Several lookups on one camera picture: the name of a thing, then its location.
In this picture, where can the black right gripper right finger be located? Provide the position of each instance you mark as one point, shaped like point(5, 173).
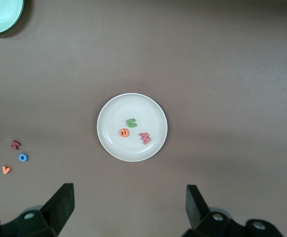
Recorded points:
point(197, 209)

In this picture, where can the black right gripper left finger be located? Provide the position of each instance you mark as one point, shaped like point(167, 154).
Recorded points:
point(59, 207)

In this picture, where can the pink-red foam letter w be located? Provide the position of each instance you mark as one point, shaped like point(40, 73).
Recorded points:
point(144, 135)

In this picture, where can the orange foam letter e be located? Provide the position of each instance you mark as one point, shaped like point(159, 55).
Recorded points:
point(121, 133)

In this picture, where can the green foam letter u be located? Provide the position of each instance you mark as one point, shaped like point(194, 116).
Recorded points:
point(128, 122)

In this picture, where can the blue foam letter o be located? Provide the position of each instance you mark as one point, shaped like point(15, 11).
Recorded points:
point(20, 157)

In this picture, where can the orange foam letter v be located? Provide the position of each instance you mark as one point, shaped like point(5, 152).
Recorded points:
point(7, 171)

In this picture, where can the dark red foam letter n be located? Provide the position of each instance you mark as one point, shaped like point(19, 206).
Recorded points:
point(15, 145)

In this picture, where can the beige plate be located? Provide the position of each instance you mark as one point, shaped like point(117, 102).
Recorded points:
point(113, 109)

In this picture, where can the brown table cover mat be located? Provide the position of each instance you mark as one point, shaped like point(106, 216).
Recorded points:
point(207, 74)

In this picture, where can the pale green plate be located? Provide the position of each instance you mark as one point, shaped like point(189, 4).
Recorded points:
point(0, 14)

